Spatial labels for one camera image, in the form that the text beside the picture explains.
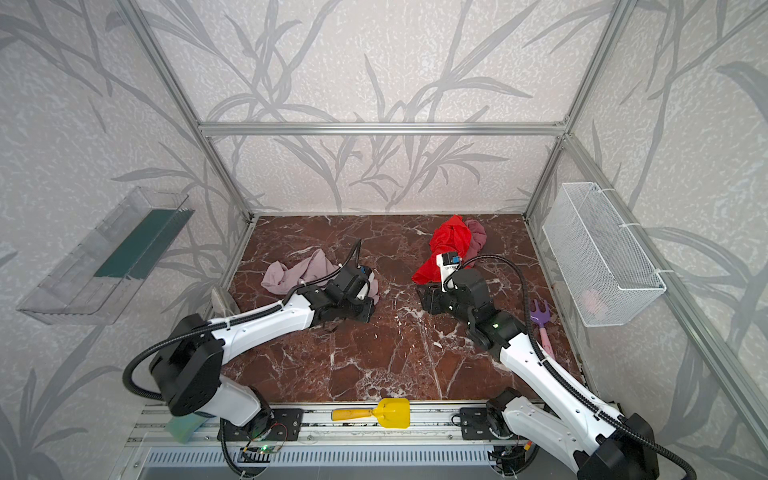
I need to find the red cloth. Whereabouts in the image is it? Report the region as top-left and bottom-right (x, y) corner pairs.
(412, 215), (472, 285)

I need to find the light pink cloth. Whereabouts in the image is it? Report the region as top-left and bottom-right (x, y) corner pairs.
(261, 248), (380, 306)

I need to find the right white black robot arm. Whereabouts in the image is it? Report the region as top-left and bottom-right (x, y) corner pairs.
(422, 251), (697, 479)

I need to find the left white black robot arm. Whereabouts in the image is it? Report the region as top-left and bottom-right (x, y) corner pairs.
(122, 243), (375, 437)

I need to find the dark pink cloth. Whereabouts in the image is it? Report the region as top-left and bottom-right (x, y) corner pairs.
(465, 219), (487, 258)

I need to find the purple pink toy rake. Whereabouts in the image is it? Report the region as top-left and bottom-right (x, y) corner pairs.
(530, 300), (555, 358)

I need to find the yellow toy shovel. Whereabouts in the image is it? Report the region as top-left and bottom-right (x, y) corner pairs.
(331, 398), (411, 429)

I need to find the green sponge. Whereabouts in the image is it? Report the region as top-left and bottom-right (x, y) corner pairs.
(165, 413), (207, 444)

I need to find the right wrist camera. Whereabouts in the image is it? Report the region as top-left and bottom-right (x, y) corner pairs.
(436, 251), (462, 292)

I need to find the aluminium front rail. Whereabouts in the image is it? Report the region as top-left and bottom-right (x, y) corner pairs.
(125, 400), (530, 449)

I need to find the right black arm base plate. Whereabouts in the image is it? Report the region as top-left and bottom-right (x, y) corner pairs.
(451, 407), (520, 442)

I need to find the white wire mesh basket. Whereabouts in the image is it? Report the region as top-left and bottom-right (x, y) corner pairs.
(543, 182), (667, 328)

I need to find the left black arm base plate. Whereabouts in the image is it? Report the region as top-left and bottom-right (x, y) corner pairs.
(217, 408), (304, 442)

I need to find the clear plastic wall shelf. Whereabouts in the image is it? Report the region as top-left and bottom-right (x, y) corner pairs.
(17, 187), (195, 326)

